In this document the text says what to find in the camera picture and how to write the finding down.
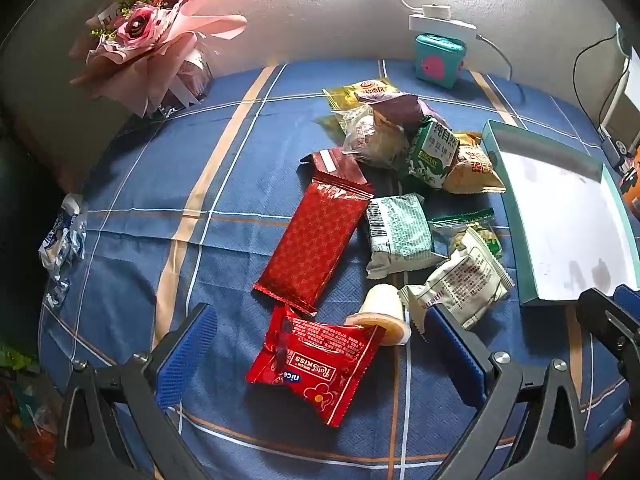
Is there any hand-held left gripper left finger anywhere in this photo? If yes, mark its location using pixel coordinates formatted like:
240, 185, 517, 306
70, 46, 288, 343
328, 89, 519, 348
55, 302, 221, 480

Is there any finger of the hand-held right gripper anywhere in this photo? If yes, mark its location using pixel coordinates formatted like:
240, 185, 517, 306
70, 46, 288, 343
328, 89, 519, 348
576, 284, 640, 361

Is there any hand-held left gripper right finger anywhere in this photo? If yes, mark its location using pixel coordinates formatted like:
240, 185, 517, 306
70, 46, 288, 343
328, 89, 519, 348
424, 305, 588, 480

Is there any white packet with text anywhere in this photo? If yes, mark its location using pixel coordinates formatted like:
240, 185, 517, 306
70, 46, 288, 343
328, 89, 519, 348
398, 227, 515, 343

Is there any cream jelly cup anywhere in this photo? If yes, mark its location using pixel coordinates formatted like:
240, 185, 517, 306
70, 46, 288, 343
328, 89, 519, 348
344, 284, 412, 347

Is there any teal and white box tray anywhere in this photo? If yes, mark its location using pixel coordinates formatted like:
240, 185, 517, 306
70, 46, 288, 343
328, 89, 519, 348
481, 120, 636, 307

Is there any small red snack packet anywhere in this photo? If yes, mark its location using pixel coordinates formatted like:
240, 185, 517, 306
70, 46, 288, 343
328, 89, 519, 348
245, 305, 386, 428

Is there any green clear nut packet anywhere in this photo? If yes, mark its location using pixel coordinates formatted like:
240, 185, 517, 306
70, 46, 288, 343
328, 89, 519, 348
430, 208, 503, 261

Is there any green patterned white packet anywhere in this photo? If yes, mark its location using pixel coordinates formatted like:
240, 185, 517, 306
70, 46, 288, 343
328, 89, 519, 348
364, 194, 448, 280

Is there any long red patterned packet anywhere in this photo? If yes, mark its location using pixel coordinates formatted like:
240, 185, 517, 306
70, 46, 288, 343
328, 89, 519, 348
251, 170, 376, 317

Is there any tan snack packet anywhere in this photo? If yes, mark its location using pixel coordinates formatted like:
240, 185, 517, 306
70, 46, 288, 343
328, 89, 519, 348
442, 132, 507, 196

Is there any green white biscuit packet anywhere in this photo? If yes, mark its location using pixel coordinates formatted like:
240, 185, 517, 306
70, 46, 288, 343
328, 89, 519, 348
400, 115, 461, 191

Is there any dark red striped packet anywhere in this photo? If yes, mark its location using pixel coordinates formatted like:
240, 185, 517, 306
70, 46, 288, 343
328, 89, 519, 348
299, 147, 381, 196

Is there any clear bread packet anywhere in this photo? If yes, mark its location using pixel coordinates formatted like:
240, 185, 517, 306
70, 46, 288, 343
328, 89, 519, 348
335, 105, 416, 168

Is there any purple snack packet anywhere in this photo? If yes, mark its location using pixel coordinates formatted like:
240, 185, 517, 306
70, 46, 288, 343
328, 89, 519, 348
367, 92, 446, 133

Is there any yellow snack packet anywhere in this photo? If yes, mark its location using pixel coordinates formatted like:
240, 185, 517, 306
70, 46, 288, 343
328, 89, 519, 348
320, 77, 403, 136

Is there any person's right hand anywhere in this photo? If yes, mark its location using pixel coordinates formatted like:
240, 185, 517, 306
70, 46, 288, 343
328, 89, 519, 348
607, 417, 637, 480

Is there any orange bottle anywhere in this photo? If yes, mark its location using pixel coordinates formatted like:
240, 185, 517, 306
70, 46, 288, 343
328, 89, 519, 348
620, 145, 640, 211

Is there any black power adapter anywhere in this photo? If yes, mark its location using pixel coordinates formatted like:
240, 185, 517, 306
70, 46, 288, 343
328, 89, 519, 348
600, 137, 626, 168

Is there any blue white crumpled packet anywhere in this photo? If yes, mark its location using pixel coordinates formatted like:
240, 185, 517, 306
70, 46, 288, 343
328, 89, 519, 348
39, 195, 88, 308

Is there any colourful wrapper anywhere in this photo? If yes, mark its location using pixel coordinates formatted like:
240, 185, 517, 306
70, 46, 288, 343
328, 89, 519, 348
7, 377, 65, 466

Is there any blue plaid bed sheet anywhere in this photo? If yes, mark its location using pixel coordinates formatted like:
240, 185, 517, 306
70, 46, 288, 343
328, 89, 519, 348
37, 57, 640, 480

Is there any glass jar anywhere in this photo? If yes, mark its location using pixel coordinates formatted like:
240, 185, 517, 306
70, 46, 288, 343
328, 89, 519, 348
172, 47, 216, 106

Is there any teal box with pink dots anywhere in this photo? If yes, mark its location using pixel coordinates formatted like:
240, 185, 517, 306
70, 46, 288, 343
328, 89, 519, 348
414, 32, 468, 88

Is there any pink flower bouquet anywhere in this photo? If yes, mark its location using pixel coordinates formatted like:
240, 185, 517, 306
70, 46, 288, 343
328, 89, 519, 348
67, 0, 248, 118

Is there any white power strip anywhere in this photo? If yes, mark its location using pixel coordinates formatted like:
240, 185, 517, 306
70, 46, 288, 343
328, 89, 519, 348
408, 12, 478, 41

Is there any black cable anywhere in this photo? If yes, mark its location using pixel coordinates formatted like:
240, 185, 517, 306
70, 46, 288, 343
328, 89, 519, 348
572, 25, 621, 131

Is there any grey charging cable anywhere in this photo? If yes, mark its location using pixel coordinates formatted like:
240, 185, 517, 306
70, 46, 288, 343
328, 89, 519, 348
475, 34, 526, 103

